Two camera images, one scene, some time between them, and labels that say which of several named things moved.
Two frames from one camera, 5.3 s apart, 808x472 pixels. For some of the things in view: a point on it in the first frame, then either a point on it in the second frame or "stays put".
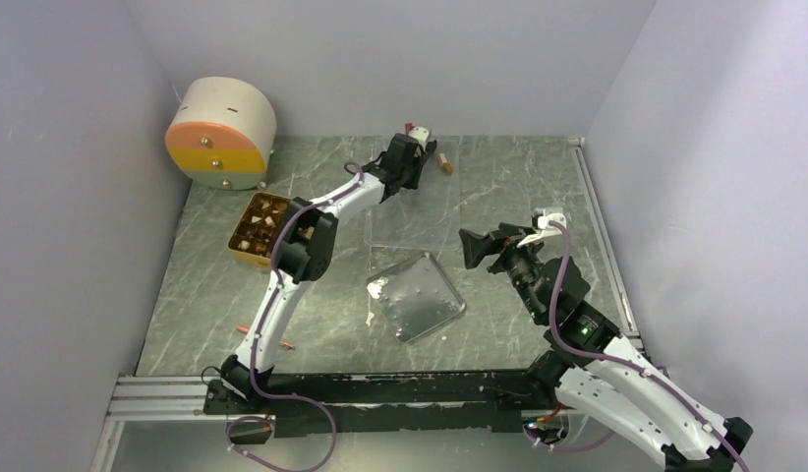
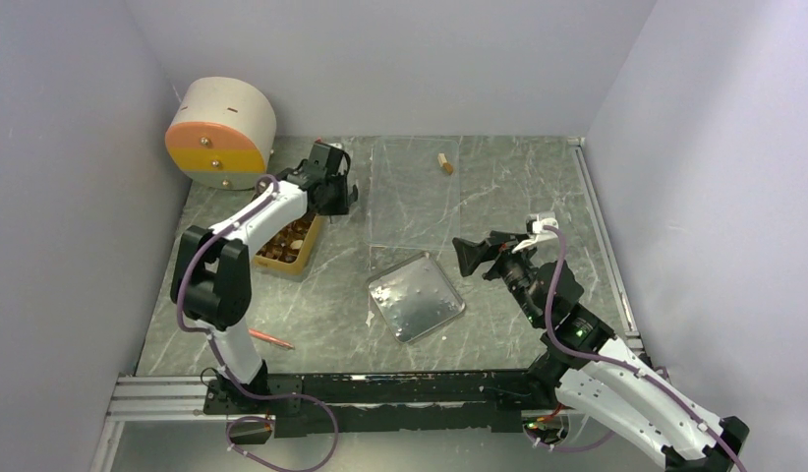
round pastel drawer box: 222,132 stays put
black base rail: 317,404 stays put
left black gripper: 419,161 to 342,206
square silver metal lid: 415,296 stays put
